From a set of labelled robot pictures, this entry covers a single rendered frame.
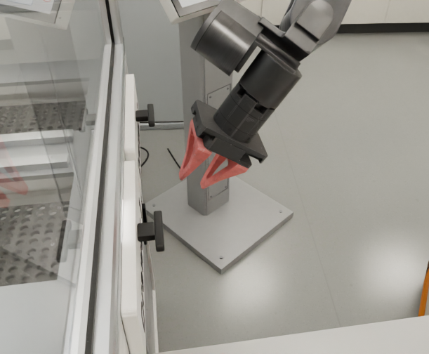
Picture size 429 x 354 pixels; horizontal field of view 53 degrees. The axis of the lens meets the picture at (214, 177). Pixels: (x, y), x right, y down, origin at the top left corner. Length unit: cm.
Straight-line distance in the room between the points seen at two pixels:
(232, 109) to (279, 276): 126
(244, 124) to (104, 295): 25
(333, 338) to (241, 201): 130
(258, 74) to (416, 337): 46
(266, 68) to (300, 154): 183
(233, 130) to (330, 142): 195
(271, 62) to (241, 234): 136
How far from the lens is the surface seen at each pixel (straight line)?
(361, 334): 72
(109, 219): 52
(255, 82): 51
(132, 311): 52
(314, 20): 51
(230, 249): 176
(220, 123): 53
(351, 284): 177
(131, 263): 56
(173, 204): 194
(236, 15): 53
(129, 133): 78
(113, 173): 59
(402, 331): 75
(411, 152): 253
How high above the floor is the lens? 135
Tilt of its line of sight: 39 degrees down
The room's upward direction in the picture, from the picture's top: straight up
